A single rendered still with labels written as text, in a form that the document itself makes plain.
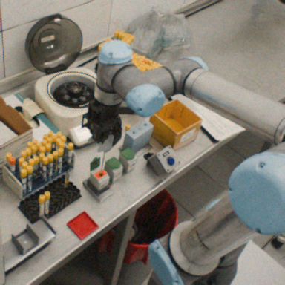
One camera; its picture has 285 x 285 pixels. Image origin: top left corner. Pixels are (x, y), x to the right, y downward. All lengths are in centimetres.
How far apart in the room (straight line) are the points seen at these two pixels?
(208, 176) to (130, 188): 135
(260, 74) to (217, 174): 89
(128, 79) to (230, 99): 22
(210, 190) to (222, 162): 25
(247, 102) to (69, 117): 72
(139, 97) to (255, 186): 34
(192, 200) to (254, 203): 189
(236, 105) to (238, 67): 116
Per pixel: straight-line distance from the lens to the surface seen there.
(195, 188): 266
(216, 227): 87
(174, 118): 168
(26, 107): 153
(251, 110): 89
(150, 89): 95
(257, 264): 136
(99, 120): 113
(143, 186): 145
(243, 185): 72
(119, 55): 99
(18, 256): 125
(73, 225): 134
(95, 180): 136
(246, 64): 211
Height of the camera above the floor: 201
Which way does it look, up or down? 43 degrees down
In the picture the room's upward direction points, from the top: 10 degrees clockwise
